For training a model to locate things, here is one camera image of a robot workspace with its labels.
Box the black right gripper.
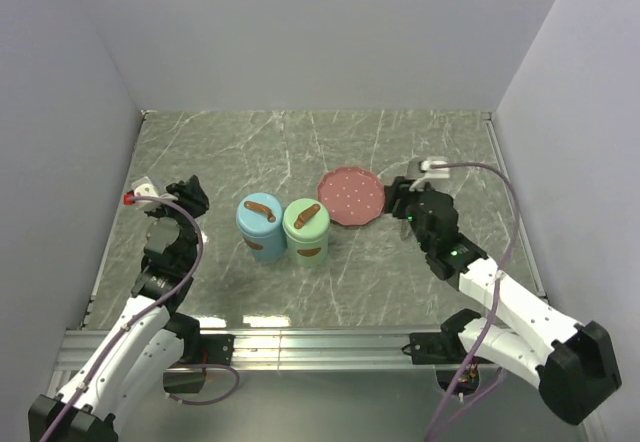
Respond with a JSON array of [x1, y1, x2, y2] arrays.
[[382, 176, 437, 253]]

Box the blue round lid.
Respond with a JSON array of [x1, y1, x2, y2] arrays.
[[236, 192, 284, 239]]

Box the green round lid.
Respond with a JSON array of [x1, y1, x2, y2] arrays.
[[283, 198, 330, 243]]

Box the blue cylindrical container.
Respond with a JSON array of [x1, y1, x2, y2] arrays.
[[238, 222, 286, 262]]

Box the green cylindrical container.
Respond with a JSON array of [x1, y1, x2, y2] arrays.
[[285, 227, 328, 267]]

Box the metal serving tongs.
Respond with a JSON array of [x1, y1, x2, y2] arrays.
[[400, 220, 416, 242]]

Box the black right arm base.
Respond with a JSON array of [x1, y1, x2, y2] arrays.
[[401, 309, 489, 397]]

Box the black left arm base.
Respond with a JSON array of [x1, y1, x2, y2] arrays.
[[163, 313, 240, 406]]

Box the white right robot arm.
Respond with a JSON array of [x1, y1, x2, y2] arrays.
[[382, 177, 621, 426]]

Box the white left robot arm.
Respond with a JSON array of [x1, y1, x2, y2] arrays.
[[28, 176, 209, 441]]

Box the pink dotted plate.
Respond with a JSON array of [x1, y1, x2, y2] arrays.
[[316, 166, 385, 226]]

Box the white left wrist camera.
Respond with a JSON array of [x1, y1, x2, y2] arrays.
[[123, 176, 175, 212]]

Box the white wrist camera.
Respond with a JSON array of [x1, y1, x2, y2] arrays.
[[406, 157, 451, 192], [123, 176, 175, 212]]

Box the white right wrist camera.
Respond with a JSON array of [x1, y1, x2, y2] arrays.
[[406, 157, 451, 192]]

